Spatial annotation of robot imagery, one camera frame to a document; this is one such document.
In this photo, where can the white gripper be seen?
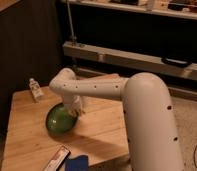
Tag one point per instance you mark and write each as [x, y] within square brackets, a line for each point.
[73, 104]

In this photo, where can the green ceramic bowl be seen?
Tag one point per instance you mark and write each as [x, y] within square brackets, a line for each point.
[60, 120]

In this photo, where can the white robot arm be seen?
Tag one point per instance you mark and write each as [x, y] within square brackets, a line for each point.
[152, 134]

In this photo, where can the black rectangular box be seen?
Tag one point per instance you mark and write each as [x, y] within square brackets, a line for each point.
[57, 159]

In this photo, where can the blue sponge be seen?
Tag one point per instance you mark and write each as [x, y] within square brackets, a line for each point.
[79, 163]

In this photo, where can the metal pole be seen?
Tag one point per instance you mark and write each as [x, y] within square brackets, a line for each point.
[73, 37]

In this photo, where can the grey metal case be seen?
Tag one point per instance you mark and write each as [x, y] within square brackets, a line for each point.
[128, 59]

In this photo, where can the black case handle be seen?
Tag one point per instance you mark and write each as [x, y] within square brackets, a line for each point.
[181, 64]

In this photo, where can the cluttered wall shelf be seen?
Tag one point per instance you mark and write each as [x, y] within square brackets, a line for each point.
[148, 7]

